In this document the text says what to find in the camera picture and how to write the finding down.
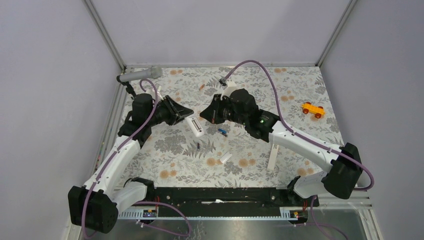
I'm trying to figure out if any white battery cover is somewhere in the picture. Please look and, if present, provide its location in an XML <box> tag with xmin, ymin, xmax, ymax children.
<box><xmin>220</xmin><ymin>152</ymin><xmax>232</xmax><ymax>164</ymax></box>

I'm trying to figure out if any grey microphone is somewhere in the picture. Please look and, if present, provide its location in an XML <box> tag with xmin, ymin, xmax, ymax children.
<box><xmin>116</xmin><ymin>66</ymin><xmax>163</xmax><ymax>83</ymax></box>

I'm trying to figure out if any blue battery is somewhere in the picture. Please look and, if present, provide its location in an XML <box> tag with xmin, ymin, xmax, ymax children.
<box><xmin>218</xmin><ymin>128</ymin><xmax>227</xmax><ymax>135</ymax></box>

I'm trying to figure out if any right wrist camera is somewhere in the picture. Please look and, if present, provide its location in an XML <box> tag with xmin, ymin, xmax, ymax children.
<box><xmin>219</xmin><ymin>77</ymin><xmax>237</xmax><ymax>99</ymax></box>

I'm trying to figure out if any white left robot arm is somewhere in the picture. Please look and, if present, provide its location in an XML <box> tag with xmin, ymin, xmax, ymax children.
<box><xmin>67</xmin><ymin>93</ymin><xmax>194</xmax><ymax>234</ymax></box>

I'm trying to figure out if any slotted cable duct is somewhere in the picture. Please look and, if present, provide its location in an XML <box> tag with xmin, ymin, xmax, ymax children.
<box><xmin>117</xmin><ymin>206</ymin><xmax>309</xmax><ymax>221</ymax></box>

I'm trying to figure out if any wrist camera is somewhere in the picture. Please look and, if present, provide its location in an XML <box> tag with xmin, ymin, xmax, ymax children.
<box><xmin>219</xmin><ymin>77</ymin><xmax>237</xmax><ymax>99</ymax></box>
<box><xmin>153</xmin><ymin>85</ymin><xmax>163</xmax><ymax>100</ymax></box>

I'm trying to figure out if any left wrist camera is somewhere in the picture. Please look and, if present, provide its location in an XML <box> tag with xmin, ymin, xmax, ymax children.
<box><xmin>153</xmin><ymin>85</ymin><xmax>163</xmax><ymax>100</ymax></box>

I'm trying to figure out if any floral patterned table mat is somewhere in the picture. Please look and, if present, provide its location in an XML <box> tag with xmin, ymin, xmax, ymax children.
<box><xmin>117</xmin><ymin>65</ymin><xmax>344</xmax><ymax>188</ymax></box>

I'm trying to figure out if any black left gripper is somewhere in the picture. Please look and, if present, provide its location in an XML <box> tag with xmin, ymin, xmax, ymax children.
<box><xmin>147</xmin><ymin>95</ymin><xmax>194</xmax><ymax>127</ymax></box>

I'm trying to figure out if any white air conditioner remote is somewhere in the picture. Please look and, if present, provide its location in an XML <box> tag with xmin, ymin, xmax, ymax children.
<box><xmin>184</xmin><ymin>116</ymin><xmax>205</xmax><ymax>138</ymax></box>

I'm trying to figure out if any long white rectangular remote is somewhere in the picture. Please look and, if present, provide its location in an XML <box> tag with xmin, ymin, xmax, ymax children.
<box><xmin>267</xmin><ymin>144</ymin><xmax>279</xmax><ymax>171</ymax></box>

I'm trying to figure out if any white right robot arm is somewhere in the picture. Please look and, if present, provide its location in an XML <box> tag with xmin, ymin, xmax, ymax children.
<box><xmin>200</xmin><ymin>89</ymin><xmax>363</xmax><ymax>206</ymax></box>

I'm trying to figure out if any yellow toy car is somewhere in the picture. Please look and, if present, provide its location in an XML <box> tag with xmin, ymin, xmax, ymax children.
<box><xmin>301</xmin><ymin>102</ymin><xmax>326</xmax><ymax>119</ymax></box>

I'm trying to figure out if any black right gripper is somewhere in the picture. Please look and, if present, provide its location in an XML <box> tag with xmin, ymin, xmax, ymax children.
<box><xmin>199</xmin><ymin>94</ymin><xmax>248</xmax><ymax>126</ymax></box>

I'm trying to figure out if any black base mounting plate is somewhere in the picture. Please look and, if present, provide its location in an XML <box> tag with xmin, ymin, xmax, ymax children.
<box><xmin>136</xmin><ymin>187</ymin><xmax>320</xmax><ymax>215</ymax></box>

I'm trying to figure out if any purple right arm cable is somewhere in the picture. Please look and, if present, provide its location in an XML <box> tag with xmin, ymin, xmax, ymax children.
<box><xmin>220</xmin><ymin>60</ymin><xmax>375</xmax><ymax>240</ymax></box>

